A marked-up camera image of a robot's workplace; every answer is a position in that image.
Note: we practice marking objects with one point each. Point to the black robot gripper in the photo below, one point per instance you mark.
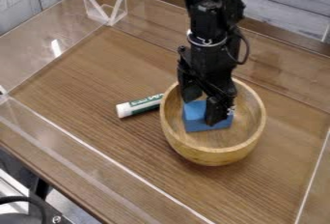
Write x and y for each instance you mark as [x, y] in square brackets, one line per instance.
[204, 73]

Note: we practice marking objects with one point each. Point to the blue rectangular block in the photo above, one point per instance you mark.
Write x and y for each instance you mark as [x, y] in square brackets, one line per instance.
[192, 116]

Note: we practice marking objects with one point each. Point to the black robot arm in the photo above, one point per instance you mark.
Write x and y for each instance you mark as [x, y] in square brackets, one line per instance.
[214, 20]

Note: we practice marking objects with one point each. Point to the brown wooden bowl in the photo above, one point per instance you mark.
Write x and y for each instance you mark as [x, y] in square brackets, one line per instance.
[218, 146]

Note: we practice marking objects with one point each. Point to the white green tube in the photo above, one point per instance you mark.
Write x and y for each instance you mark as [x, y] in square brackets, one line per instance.
[138, 106]

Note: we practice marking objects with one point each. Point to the clear acrylic corner bracket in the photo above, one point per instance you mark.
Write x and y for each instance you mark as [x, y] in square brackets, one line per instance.
[105, 14]

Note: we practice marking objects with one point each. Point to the black metal frame base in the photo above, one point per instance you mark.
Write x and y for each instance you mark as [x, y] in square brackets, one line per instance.
[55, 217]

